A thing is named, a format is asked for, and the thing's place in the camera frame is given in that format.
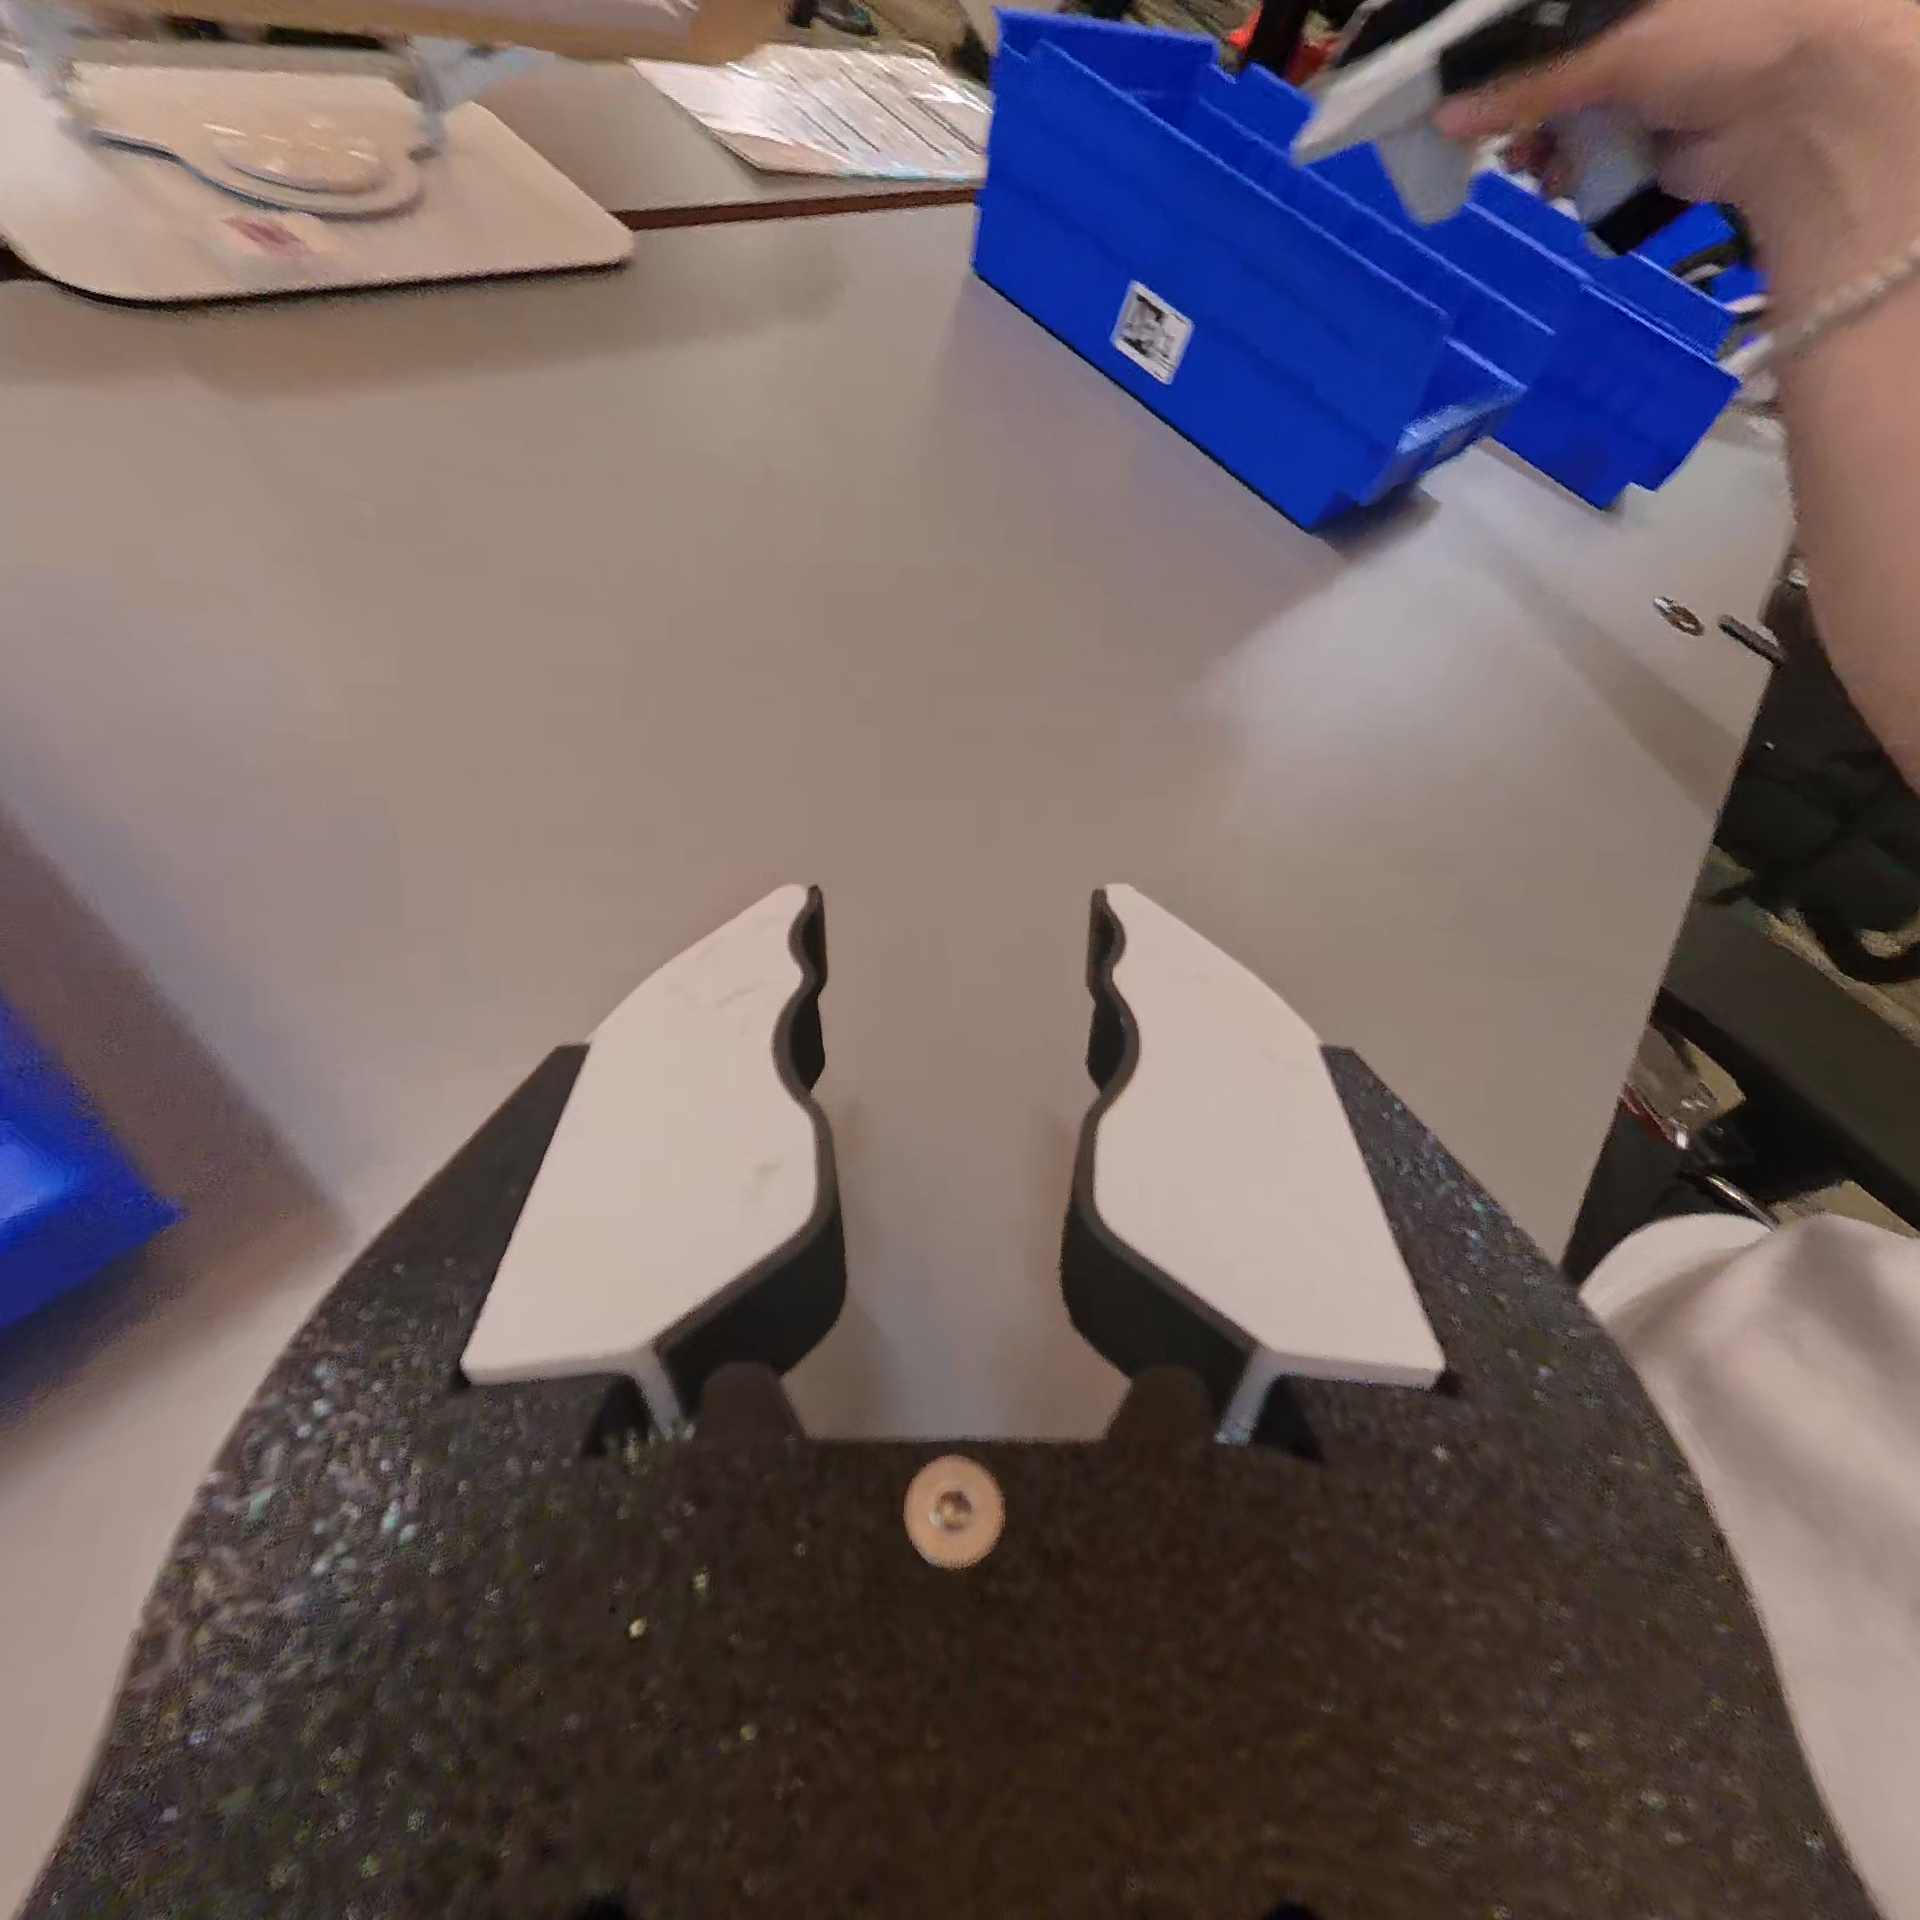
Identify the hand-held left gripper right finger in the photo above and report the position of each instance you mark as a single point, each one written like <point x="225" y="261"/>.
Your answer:
<point x="1244" y="1184"/>

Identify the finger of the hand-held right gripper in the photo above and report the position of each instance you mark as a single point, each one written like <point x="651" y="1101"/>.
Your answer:
<point x="1381" y="99"/>
<point x="1435" y="172"/>

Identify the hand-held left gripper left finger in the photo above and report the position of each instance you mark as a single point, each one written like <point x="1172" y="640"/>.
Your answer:
<point x="660" y="1184"/>

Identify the blue plastic bin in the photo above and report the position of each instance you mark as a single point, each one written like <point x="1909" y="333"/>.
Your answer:
<point x="1620" y="388"/>
<point x="60" y="1184"/>

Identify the person's right forearm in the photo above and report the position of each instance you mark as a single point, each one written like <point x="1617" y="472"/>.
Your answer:
<point x="1860" y="524"/>

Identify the person's right hand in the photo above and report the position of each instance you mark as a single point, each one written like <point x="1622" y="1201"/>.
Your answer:
<point x="1769" y="134"/>

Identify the blue bin white label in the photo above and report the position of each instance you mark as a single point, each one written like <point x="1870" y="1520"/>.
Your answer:
<point x="1050" y="224"/>

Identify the clear plastic bag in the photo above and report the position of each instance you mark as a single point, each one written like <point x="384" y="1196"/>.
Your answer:
<point x="826" y="113"/>

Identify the small dark clip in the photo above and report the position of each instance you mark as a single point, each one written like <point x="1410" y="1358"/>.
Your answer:
<point x="1750" y="638"/>

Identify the black office chair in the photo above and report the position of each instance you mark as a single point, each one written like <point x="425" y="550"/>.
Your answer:
<point x="1798" y="900"/>

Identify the person's white shirt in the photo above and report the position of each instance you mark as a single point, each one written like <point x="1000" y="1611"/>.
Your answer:
<point x="1798" y="1499"/>

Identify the white stand base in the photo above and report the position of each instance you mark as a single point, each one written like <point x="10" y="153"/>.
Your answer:
<point x="494" y="224"/>

